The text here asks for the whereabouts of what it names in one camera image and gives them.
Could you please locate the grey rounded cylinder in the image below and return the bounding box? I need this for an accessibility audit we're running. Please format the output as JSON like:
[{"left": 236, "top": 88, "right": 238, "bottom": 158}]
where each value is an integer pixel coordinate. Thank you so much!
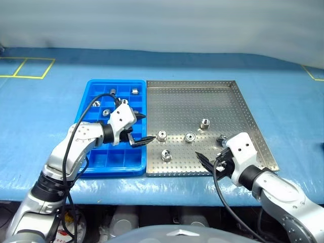
[
  {"left": 110, "top": 206, "right": 139, "bottom": 239},
  {"left": 181, "top": 209, "right": 210, "bottom": 227}
]

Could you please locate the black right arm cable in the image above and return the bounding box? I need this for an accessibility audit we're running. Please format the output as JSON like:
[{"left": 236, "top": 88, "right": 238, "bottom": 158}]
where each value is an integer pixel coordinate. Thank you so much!
[{"left": 212, "top": 158, "right": 266, "bottom": 243}]

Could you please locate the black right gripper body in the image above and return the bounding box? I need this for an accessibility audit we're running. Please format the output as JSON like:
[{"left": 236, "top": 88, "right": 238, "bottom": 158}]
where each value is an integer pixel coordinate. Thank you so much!
[{"left": 215, "top": 148, "right": 235, "bottom": 181}]

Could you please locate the perforated metal tray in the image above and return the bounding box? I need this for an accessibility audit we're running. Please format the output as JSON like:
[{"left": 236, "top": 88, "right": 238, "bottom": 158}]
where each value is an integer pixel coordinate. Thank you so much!
[{"left": 146, "top": 80, "right": 280, "bottom": 178}]

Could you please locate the grey robot torso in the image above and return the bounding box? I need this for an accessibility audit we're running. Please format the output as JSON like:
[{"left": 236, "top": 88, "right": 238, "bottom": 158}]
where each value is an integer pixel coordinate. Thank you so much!
[{"left": 106, "top": 224, "right": 264, "bottom": 243}]

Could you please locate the blue compartment tray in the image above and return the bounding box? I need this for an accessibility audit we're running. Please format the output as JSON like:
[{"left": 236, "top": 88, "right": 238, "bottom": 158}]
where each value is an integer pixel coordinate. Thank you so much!
[{"left": 75, "top": 79, "right": 147, "bottom": 178}]

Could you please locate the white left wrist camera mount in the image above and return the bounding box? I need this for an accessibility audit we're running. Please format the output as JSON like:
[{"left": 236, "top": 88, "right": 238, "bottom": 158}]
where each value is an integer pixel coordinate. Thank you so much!
[{"left": 107, "top": 103, "right": 137, "bottom": 146}]

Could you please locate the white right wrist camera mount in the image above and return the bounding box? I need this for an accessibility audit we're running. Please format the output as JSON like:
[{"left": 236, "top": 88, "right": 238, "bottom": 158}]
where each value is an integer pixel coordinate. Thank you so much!
[{"left": 224, "top": 132, "right": 264, "bottom": 187}]

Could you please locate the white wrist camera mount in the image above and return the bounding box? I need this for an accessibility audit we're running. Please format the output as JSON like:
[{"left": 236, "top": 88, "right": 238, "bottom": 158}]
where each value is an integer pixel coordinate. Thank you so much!
[
  {"left": 107, "top": 103, "right": 137, "bottom": 146},
  {"left": 224, "top": 132, "right": 264, "bottom": 187}
]

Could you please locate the blue plastic table cover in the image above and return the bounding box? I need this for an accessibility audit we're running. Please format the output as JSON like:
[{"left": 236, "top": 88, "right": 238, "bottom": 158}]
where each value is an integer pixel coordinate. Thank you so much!
[{"left": 0, "top": 47, "right": 324, "bottom": 207}]

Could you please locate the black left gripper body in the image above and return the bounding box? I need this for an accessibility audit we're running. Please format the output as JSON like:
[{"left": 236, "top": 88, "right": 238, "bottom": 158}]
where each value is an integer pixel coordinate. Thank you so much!
[{"left": 120, "top": 126, "right": 136, "bottom": 148}]

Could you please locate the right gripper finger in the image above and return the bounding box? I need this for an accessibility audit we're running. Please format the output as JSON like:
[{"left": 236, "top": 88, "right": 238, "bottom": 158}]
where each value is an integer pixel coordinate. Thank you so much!
[
  {"left": 195, "top": 151, "right": 216, "bottom": 167},
  {"left": 199, "top": 159, "right": 217, "bottom": 175}
]

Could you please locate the red yellow printed object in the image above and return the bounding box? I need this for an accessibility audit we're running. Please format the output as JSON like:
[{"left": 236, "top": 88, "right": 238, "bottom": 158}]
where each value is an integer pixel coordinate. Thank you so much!
[{"left": 56, "top": 212, "right": 87, "bottom": 243}]

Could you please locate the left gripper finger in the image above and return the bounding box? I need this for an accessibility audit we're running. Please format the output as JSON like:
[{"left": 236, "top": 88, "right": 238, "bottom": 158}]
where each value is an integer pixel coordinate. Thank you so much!
[
  {"left": 130, "top": 135, "right": 156, "bottom": 148},
  {"left": 133, "top": 111, "right": 147, "bottom": 123}
]

